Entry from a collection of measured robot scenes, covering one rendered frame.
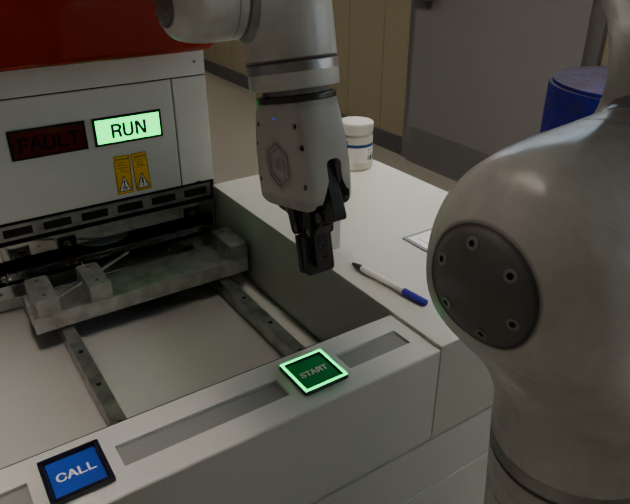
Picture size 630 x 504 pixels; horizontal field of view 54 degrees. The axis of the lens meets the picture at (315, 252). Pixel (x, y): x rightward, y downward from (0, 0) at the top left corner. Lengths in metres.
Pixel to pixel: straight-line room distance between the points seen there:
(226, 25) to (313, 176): 0.14
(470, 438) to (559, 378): 0.61
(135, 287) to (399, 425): 0.50
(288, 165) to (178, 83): 0.59
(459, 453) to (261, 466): 0.34
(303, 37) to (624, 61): 0.26
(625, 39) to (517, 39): 3.15
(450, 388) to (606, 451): 0.42
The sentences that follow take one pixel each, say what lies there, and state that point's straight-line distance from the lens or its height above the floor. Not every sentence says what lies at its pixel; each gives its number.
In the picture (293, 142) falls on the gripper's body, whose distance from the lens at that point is 0.56.
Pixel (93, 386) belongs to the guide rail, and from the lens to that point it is 0.92.
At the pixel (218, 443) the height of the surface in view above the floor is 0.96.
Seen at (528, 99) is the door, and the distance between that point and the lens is 3.52.
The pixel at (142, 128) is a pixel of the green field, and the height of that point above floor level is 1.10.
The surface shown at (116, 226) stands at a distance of 1.16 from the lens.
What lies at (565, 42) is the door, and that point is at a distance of 3.37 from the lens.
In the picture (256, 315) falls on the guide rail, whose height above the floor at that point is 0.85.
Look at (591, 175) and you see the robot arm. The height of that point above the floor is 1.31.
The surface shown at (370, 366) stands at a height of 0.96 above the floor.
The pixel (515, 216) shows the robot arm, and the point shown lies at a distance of 0.29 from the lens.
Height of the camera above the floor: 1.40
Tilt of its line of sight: 28 degrees down
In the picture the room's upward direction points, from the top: straight up
